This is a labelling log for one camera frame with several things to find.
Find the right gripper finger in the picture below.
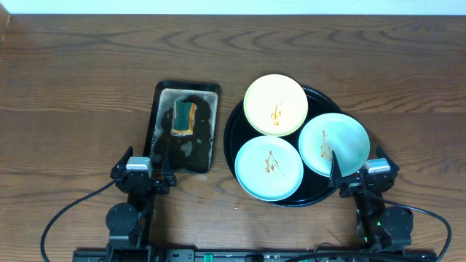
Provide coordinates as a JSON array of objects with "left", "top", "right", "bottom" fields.
[
  {"left": 328, "top": 151, "right": 342, "bottom": 187},
  {"left": 376, "top": 144, "right": 400, "bottom": 172}
]

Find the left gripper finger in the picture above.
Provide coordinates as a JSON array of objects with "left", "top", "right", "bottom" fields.
[
  {"left": 110, "top": 146, "right": 133, "bottom": 179},
  {"left": 162, "top": 148, "right": 177, "bottom": 186}
]

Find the light green plate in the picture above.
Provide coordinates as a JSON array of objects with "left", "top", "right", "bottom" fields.
[{"left": 298, "top": 113, "right": 371, "bottom": 177}]

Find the green orange sponge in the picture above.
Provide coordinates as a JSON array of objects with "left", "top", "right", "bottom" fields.
[{"left": 171, "top": 101, "right": 197, "bottom": 136}]

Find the light blue plate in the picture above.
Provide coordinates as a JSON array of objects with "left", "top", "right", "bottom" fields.
[{"left": 234, "top": 135, "right": 304, "bottom": 202}]

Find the yellow plate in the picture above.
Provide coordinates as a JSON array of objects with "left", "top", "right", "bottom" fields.
[{"left": 243, "top": 74, "right": 308, "bottom": 137}]

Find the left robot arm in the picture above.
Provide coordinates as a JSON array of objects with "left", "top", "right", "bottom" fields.
[{"left": 101, "top": 147, "right": 177, "bottom": 262}]

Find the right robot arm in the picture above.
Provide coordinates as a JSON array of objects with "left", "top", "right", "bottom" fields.
[{"left": 329, "top": 146, "right": 414, "bottom": 253}]

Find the black rectangular soapy tray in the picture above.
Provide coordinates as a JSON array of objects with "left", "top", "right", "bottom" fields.
[{"left": 143, "top": 81, "right": 220, "bottom": 174}]

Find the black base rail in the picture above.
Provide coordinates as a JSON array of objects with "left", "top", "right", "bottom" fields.
[{"left": 72, "top": 249, "right": 435, "bottom": 262}]

